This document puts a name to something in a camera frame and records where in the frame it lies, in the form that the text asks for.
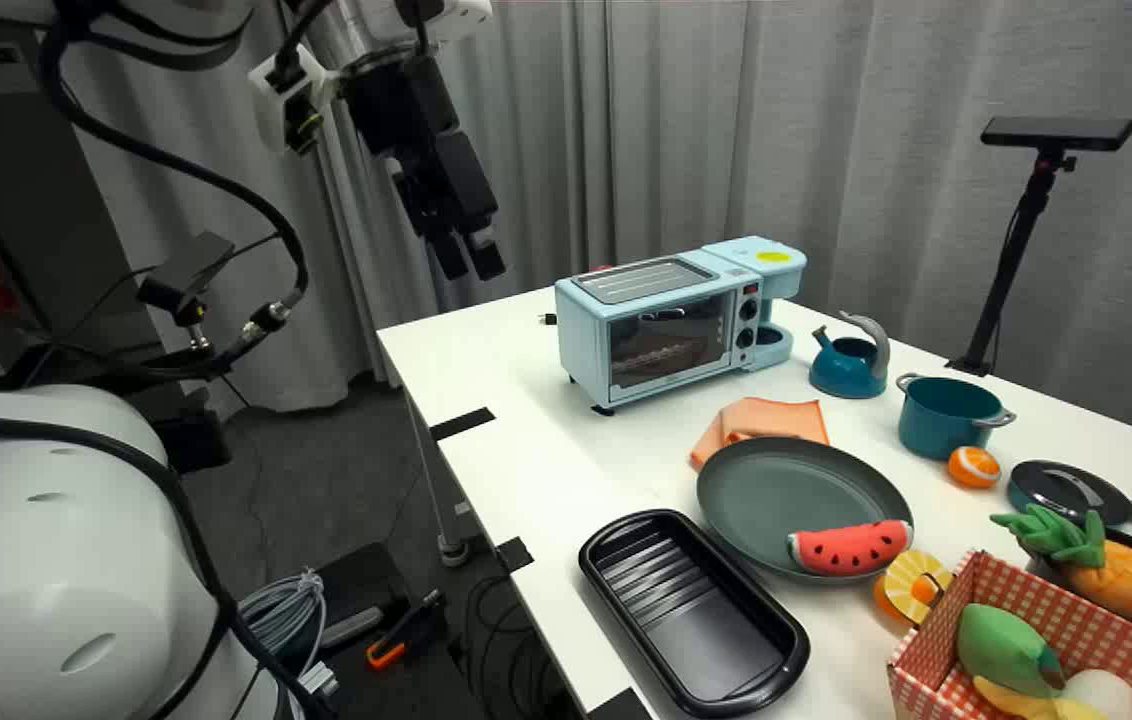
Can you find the grey-green oval plate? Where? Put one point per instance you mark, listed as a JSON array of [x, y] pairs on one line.
[[776, 495]]

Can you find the green plush toy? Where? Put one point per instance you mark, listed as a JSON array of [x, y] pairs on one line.
[[1006, 642]]

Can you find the plush pineapple toy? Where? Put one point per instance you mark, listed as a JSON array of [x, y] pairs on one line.
[[1127, 582]]

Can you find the white plush toy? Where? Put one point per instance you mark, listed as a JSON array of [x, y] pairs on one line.
[[1106, 696]]

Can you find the black ribbed baking tray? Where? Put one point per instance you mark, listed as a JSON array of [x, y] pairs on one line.
[[690, 615]]

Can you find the red checked cardboard basket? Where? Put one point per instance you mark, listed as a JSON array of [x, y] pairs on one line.
[[1096, 626]]

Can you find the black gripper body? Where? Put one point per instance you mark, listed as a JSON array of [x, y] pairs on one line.
[[437, 165]]

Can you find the small black frying pan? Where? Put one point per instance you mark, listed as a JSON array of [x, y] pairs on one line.
[[1049, 487]]

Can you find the watermelon slice toy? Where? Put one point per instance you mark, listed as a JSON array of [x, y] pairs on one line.
[[850, 547]]

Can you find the grey curtain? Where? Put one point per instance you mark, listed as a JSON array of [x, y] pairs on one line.
[[791, 120]]

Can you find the teal toy kettle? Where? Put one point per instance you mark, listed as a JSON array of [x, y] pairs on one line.
[[844, 365]]

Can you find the light blue toaster oven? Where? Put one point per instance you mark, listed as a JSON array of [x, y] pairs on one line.
[[648, 334]]

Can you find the black tape strip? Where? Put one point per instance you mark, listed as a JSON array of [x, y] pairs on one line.
[[461, 427], [513, 555]]

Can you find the yellow citrus slice toy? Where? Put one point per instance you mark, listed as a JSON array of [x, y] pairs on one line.
[[908, 586]]

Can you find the teal toy pot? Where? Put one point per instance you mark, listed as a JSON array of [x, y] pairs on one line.
[[947, 422]]

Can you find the orange cloth napkin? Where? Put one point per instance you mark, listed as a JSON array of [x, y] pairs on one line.
[[768, 422]]

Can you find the orange fruit toy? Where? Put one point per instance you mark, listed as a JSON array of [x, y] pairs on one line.
[[973, 464]]

